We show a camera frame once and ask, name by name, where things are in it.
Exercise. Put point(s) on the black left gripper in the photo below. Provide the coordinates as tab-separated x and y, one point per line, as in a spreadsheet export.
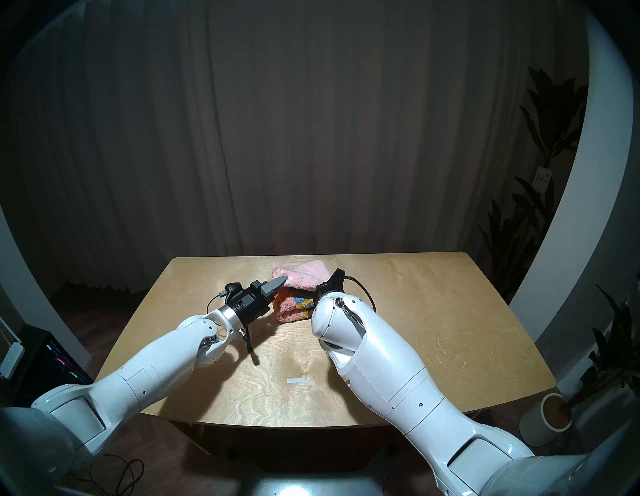
247	302

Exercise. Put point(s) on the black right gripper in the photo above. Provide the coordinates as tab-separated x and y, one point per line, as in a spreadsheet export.
327	287

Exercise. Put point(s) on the plain pink terry towel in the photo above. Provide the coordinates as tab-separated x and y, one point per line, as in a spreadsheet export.
302	274

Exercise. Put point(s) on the sunflower print terry towel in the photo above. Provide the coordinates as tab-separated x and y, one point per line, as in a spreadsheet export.
295	307

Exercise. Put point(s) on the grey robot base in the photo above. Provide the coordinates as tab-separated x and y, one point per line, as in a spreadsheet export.
310	485

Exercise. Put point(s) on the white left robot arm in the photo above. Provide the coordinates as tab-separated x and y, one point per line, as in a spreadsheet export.
140	370

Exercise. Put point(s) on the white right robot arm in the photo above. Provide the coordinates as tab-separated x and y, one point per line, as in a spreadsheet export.
400	380

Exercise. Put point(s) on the grey pleated curtain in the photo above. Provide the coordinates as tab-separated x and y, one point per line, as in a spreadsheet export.
300	125

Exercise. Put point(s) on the black computer tower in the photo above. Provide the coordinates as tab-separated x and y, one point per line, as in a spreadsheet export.
47	360

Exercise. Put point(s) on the white paper plant tag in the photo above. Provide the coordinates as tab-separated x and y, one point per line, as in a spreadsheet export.
542	177

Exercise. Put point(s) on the white round plant pot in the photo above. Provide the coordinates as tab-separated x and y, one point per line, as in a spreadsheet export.
537	425

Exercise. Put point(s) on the white plastic box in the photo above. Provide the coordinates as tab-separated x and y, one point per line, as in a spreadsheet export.
11	361

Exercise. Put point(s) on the tall dark leafy plant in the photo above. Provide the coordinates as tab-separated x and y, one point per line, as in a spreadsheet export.
550	125

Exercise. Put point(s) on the dark spiky potted plant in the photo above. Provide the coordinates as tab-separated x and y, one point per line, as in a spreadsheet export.
617	345

